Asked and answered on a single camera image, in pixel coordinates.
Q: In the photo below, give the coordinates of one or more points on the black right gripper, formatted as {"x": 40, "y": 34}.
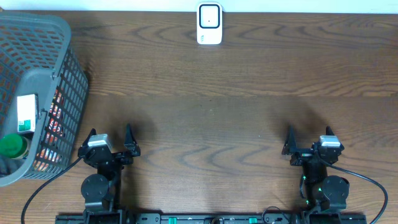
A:
{"x": 303, "y": 154}

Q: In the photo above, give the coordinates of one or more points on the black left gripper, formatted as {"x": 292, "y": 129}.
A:
{"x": 129, "y": 143}

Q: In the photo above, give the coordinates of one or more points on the orange snack bar wrapper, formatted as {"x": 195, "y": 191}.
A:
{"x": 52, "y": 133}

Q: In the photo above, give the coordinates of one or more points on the white green carton box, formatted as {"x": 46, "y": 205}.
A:
{"x": 27, "y": 109}

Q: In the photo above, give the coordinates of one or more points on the green lid white jar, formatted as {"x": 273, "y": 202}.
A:
{"x": 15, "y": 146}

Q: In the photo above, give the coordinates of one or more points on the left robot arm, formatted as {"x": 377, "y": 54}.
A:
{"x": 102, "y": 190}

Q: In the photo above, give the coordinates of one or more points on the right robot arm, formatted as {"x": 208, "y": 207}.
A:
{"x": 325, "y": 194}

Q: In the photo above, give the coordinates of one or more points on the white barcode scanner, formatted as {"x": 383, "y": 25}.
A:
{"x": 209, "y": 23}

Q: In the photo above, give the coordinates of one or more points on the grey plastic basket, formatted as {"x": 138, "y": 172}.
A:
{"x": 37, "y": 58}

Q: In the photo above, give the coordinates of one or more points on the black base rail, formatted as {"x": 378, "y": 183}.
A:
{"x": 272, "y": 218}

